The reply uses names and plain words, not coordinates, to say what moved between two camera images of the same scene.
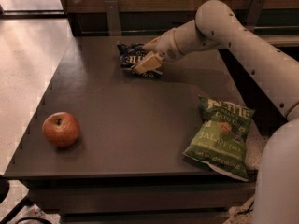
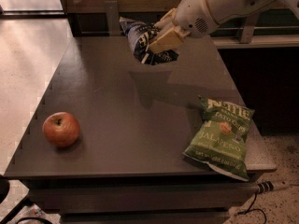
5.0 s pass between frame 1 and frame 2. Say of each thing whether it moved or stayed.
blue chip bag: moved
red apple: stayed
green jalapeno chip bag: stayed
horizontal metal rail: stayed
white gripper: moved
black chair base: stayed
